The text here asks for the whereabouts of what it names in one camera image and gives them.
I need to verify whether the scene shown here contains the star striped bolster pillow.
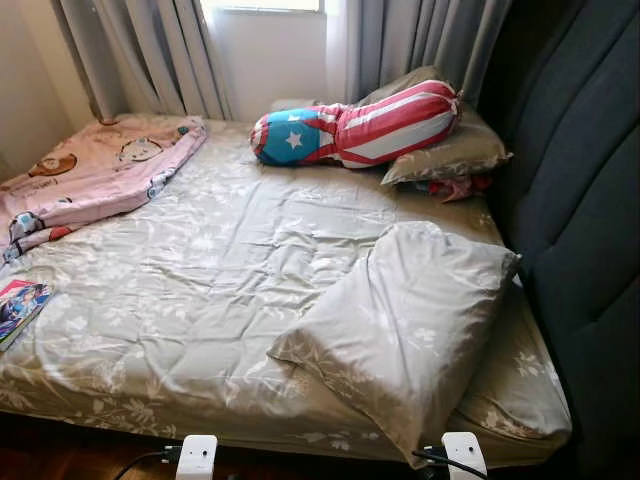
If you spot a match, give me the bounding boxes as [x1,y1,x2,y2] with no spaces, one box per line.
[250,80,463,169]

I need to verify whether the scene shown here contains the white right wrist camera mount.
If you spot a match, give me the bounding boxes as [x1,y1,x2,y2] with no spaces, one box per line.
[440,432,489,480]

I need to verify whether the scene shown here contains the pink cartoon blanket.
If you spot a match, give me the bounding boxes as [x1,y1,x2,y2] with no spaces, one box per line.
[0,115,209,266]

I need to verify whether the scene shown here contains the dark grey upholstered headboard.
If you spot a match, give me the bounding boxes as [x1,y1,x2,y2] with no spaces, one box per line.
[478,0,640,480]

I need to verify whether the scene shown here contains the small grey floral pillow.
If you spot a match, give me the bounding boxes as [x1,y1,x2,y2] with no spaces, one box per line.
[355,65,513,188]

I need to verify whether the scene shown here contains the red patterned cloth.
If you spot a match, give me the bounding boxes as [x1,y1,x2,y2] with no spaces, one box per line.
[415,172,496,204]

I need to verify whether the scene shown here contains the colourful comic book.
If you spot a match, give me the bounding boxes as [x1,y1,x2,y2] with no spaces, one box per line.
[0,278,56,353]

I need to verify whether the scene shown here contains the grey curtain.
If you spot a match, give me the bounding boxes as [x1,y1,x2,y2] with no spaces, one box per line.
[50,0,233,123]
[340,0,513,106]

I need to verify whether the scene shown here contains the large grey floral pillow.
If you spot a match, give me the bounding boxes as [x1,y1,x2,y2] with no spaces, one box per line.
[268,220,521,466]

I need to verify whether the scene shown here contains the bright window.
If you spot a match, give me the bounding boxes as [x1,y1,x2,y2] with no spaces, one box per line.
[200,0,326,13]

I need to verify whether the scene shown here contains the bed with grey floral sheet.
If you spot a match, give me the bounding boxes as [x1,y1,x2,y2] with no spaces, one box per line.
[0,112,573,469]

